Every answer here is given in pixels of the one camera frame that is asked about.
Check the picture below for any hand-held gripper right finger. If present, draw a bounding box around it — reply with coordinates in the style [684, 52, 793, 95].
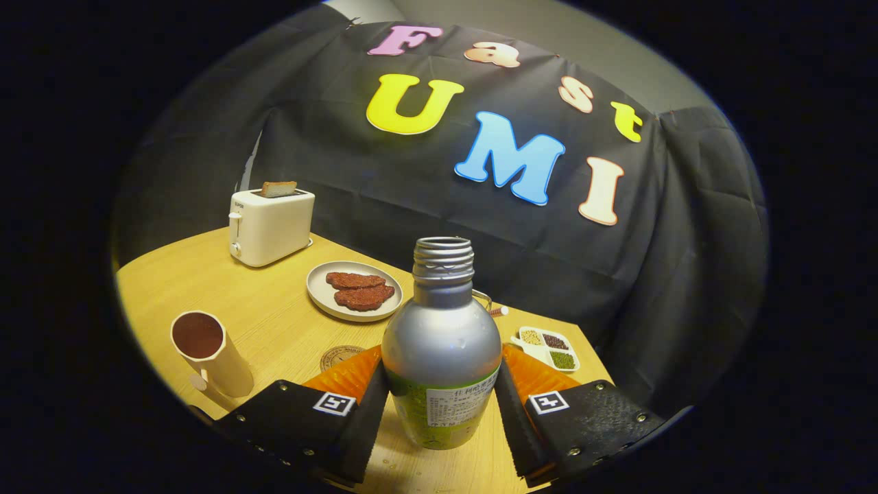
[495, 343, 669, 488]

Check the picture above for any round cork coaster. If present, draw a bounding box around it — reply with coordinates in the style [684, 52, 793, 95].
[320, 345, 366, 373]

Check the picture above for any cream cup with round handle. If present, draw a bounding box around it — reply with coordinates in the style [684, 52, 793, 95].
[170, 310, 255, 399]

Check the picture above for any white divided grain tray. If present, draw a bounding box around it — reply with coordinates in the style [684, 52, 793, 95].
[510, 326, 581, 373]

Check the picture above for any grey round plate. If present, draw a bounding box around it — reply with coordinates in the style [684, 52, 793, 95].
[306, 261, 404, 323]

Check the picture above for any silver bottle with green label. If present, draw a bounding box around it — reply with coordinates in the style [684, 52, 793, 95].
[381, 237, 502, 451]

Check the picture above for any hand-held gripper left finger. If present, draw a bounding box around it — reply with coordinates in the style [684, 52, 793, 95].
[213, 345, 390, 485]

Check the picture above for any black backdrop cloth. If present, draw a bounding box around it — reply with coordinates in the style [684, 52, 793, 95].
[113, 3, 769, 419]

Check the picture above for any wooden table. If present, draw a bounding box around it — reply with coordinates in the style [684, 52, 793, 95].
[113, 226, 615, 494]

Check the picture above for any brown meat patty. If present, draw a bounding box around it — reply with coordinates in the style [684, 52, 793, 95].
[334, 285, 396, 312]
[326, 272, 387, 290]

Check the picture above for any cream toaster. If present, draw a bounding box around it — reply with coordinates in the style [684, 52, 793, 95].
[228, 188, 316, 268]

